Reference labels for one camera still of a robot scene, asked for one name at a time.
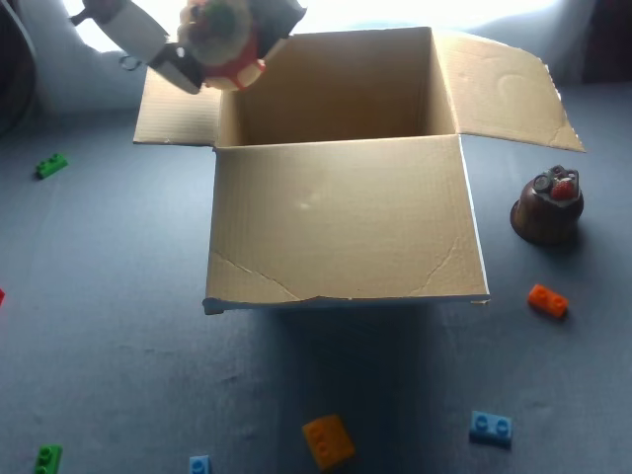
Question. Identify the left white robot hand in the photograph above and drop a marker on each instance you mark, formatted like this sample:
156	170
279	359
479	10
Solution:
133	29

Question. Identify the white red strawberry cake toy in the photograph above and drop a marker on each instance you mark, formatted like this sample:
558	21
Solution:
222	44

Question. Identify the brown cardboard box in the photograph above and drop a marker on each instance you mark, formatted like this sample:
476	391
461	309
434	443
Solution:
345	222

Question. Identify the brown pot with red toy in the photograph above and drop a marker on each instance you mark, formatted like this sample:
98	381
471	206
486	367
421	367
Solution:
545	217

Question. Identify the green toy brick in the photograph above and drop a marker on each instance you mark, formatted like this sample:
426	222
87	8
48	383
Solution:
52	166
48	460

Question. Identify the grey table cloth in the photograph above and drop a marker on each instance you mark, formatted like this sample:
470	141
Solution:
123	370

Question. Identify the blue toy brick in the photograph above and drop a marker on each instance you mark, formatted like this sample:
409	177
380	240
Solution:
200	465
490	428

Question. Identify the large orange toy brick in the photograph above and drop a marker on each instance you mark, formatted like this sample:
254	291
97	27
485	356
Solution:
328	441

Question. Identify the small orange toy brick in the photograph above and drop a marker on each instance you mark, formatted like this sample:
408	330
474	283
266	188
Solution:
547	300

